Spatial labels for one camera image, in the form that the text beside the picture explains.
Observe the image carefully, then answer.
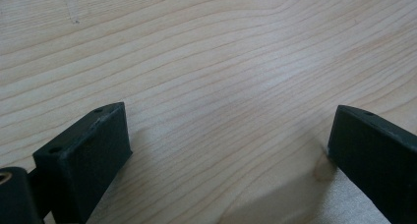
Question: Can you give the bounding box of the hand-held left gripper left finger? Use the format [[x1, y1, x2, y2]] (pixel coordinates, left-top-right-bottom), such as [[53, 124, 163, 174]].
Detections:
[[32, 101, 134, 224]]

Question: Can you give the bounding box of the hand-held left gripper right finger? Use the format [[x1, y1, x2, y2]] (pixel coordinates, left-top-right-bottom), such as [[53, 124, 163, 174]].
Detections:
[[327, 104, 417, 224]]

